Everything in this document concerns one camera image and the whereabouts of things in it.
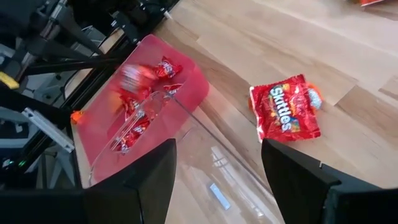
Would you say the silver metal bracket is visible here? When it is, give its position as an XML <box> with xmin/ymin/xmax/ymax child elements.
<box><xmin>21</xmin><ymin>107</ymin><xmax>75</xmax><ymax>153</ymax></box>

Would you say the red plastic bin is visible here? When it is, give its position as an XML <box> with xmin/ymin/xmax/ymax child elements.
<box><xmin>70</xmin><ymin>33</ymin><xmax>210</xmax><ymax>188</ymax></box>

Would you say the clear plastic bin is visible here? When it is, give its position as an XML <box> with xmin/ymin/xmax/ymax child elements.
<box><xmin>88</xmin><ymin>90</ymin><xmax>289</xmax><ymax>224</ymax></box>

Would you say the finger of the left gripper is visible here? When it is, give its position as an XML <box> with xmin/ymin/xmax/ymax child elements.
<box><xmin>57</xmin><ymin>7</ymin><xmax>105</xmax><ymax>57</ymax></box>
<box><xmin>23</xmin><ymin>57</ymin><xmax>126</xmax><ymax>78</ymax></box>

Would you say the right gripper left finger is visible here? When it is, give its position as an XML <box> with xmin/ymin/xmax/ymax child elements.
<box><xmin>90</xmin><ymin>139</ymin><xmax>177</xmax><ymax>224</ymax></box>

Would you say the red Skittles packet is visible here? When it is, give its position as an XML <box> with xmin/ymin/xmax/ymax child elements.
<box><xmin>155</xmin><ymin>56</ymin><xmax>183</xmax><ymax>79</ymax></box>
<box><xmin>110</xmin><ymin>133</ymin><xmax>137</xmax><ymax>155</ymax></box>
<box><xmin>248</xmin><ymin>73</ymin><xmax>323</xmax><ymax>143</ymax></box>
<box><xmin>163</xmin><ymin>83</ymin><xmax>184</xmax><ymax>96</ymax></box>
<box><xmin>119</xmin><ymin>93</ymin><xmax>141</xmax><ymax>121</ymax></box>
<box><xmin>130</xmin><ymin>119</ymin><xmax>152</xmax><ymax>134</ymax></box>
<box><xmin>120</xmin><ymin>63</ymin><xmax>157</xmax><ymax>94</ymax></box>

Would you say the yellow tape tag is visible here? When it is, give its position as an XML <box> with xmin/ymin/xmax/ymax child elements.
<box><xmin>0</xmin><ymin>71</ymin><xmax>20</xmax><ymax>90</ymax></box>

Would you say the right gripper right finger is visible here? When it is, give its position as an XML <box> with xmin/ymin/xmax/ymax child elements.
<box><xmin>262</xmin><ymin>139</ymin><xmax>341</xmax><ymax>224</ymax></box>

